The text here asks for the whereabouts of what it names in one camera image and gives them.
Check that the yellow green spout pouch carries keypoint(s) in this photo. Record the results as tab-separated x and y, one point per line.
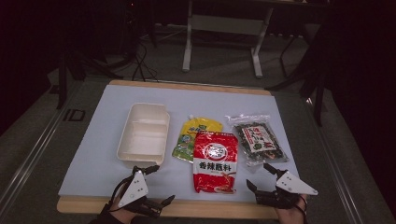
190	137

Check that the metal floor rail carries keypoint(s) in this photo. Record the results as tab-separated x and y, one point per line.
334	168
31	155

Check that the person's left hand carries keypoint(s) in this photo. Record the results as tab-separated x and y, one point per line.
127	215

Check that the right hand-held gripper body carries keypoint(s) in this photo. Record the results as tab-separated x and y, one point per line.
292	185

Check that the pale blue table mat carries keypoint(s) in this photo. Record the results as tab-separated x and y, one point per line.
99	155

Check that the dark stand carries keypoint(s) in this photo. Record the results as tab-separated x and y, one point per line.
71	68
311	77

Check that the red seasoning packet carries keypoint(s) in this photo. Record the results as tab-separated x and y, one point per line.
215	161

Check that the clear dried seaweed packet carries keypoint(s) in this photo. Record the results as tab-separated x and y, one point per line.
258	141

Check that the white metal stand frame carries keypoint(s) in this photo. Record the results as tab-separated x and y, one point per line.
224	25

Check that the person's right hand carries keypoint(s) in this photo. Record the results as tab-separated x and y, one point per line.
291	216

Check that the white plastic container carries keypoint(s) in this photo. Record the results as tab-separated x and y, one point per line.
144	137

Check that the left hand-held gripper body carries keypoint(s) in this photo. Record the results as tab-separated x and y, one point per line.
133	188

